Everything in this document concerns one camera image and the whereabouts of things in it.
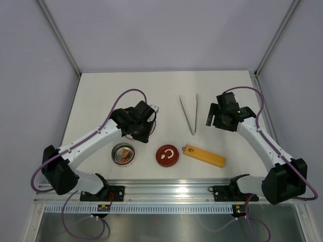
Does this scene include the aluminium front rail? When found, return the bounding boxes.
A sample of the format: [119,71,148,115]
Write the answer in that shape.
[33,177,308,204]

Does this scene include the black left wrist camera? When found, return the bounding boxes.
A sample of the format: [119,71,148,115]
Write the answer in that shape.
[132,101,155,122]

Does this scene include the round food plate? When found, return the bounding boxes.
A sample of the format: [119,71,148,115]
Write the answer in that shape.
[123,104,157,141]

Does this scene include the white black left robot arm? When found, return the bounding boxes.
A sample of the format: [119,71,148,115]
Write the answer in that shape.
[41,105,159,201]

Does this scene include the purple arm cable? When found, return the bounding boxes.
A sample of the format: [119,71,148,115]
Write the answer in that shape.
[201,86,319,237]
[30,88,112,240]

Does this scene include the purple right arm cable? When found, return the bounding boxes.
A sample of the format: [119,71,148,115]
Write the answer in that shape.
[201,86,319,237]

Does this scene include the orange shrimp food piece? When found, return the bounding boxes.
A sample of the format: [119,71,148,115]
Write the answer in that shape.
[121,149,131,163]

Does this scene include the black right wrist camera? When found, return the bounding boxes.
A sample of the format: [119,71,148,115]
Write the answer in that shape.
[217,92,239,113]

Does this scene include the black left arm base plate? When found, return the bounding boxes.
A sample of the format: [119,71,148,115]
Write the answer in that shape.
[80,186,125,202]

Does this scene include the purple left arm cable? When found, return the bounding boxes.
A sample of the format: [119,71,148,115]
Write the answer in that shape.
[30,88,112,240]

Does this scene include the yellow cutlery case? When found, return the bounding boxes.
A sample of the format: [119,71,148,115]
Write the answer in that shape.
[182,145,226,168]

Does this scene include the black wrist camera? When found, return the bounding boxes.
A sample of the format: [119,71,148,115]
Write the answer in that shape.
[217,92,239,113]
[132,101,155,122]

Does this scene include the aluminium frame post right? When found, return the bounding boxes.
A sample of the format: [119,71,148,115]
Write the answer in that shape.
[254,0,302,78]

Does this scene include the metal tongs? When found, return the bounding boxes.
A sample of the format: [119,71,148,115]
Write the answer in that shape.
[179,93,199,136]

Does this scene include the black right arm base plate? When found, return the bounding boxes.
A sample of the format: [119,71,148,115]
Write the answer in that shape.
[208,185,251,202]

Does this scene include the red round lunch box lid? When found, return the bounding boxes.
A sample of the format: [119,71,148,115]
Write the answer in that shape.
[155,144,180,167]

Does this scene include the white slotted cable duct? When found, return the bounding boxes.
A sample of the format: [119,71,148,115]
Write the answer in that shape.
[44,203,234,214]

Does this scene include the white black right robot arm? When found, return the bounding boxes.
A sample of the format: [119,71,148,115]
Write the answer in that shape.
[206,103,307,205]

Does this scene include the round steel lunch box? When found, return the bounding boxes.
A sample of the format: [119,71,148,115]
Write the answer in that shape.
[111,143,135,167]

